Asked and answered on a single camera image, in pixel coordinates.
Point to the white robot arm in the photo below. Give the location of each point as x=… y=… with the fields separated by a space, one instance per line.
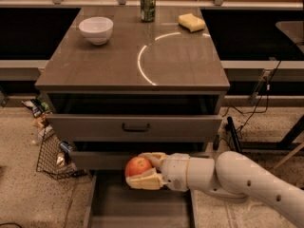
x=231 y=176

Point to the yellow sponge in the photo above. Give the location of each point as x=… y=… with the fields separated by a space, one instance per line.
x=191 y=22

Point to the white ceramic bowl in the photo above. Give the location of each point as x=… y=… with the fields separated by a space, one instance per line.
x=97 y=30

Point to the middle grey drawer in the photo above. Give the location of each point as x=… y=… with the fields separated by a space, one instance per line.
x=90 y=160

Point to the top grey drawer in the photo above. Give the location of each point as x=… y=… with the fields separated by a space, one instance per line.
x=138 y=129

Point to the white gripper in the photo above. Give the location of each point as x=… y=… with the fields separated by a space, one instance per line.
x=175 y=172

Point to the green soda can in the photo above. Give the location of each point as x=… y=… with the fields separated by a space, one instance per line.
x=148 y=10

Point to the grey drawer cabinet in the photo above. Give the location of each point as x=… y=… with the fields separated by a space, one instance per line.
x=145 y=69

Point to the snack bags pile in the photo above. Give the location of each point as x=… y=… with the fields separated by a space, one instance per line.
x=40 y=111

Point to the black wire basket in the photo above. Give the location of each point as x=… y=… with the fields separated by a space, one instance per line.
x=54 y=159

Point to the grey drawer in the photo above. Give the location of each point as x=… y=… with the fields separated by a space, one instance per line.
x=112 y=204
x=138 y=129
x=90 y=160

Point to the black table leg base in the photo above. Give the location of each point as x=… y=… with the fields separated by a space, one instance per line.
x=234 y=135

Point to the bottom grey drawer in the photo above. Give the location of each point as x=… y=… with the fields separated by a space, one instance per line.
x=112 y=204

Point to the red apple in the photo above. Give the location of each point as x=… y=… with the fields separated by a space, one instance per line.
x=137 y=166

